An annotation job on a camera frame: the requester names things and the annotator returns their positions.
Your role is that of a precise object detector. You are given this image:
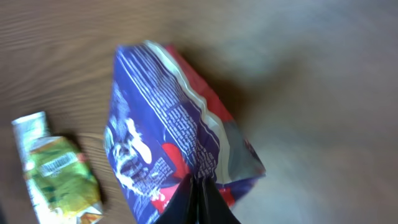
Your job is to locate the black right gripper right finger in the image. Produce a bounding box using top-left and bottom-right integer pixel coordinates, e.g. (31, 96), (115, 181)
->
(198, 178), (240, 224)

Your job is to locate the green yellow sachet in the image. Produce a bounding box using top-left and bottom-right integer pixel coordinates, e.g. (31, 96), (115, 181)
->
(12, 111), (103, 224)

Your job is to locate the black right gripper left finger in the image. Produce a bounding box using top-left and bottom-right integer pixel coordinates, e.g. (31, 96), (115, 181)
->
(155, 174), (198, 224)

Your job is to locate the purple snack packet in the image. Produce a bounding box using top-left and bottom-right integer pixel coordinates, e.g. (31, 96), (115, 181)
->
(104, 41), (266, 223)

